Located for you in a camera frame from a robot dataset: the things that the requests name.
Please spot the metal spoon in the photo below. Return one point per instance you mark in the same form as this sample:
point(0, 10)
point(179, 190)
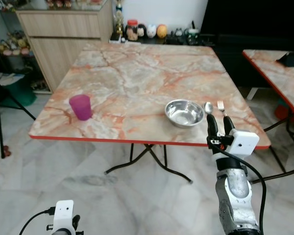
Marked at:
point(208, 107)

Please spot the small black device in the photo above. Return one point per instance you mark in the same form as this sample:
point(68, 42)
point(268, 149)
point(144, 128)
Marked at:
point(286, 59)

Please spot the red lidded jar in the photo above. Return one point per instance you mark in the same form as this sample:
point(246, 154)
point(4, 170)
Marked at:
point(132, 32)

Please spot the gold trophy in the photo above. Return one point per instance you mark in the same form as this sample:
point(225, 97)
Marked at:
point(119, 19)

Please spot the shelf with ornaments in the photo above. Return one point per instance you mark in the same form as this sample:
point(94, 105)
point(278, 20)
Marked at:
point(14, 44)

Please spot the stainless steel bowl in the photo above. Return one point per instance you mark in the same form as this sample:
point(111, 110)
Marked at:
point(184, 113)

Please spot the black television cabinet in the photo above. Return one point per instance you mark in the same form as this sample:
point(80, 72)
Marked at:
point(245, 29)

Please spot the light wooden cabinet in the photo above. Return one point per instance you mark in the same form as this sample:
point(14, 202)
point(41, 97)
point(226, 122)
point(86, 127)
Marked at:
point(63, 29)

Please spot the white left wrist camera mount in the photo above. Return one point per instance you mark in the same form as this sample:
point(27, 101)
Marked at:
point(63, 214)

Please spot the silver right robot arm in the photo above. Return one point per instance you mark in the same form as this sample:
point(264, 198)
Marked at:
point(235, 196)

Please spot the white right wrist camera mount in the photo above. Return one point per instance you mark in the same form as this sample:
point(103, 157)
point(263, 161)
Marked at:
point(245, 143)

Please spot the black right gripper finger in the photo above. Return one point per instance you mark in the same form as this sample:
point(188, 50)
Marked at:
point(229, 126)
point(212, 126)

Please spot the white egg figurine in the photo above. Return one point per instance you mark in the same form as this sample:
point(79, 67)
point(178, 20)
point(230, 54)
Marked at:
point(152, 31)

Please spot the dark round figurine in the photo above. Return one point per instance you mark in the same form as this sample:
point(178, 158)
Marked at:
point(142, 31)

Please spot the orange egg figurine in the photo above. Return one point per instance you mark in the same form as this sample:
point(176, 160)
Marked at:
point(162, 31)

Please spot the black metal table leg frame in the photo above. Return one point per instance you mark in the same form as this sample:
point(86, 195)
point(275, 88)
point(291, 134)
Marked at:
point(176, 172)

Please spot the dark mug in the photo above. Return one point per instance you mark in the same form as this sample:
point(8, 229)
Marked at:
point(193, 37)

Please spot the metal fork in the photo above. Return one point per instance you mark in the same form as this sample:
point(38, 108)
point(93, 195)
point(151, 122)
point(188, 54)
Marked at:
point(221, 108)

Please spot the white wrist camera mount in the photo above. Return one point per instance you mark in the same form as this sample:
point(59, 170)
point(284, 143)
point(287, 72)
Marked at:
point(63, 214)
point(245, 143)

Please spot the purple plastic cup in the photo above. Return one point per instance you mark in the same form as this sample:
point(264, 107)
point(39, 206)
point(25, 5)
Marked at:
point(81, 107)

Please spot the green bin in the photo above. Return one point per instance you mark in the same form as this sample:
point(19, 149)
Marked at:
point(19, 95)

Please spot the black tripod stand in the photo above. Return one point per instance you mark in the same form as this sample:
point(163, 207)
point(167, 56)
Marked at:
point(0, 127)

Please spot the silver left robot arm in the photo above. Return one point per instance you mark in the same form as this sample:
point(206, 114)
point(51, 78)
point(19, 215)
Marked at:
point(61, 232)

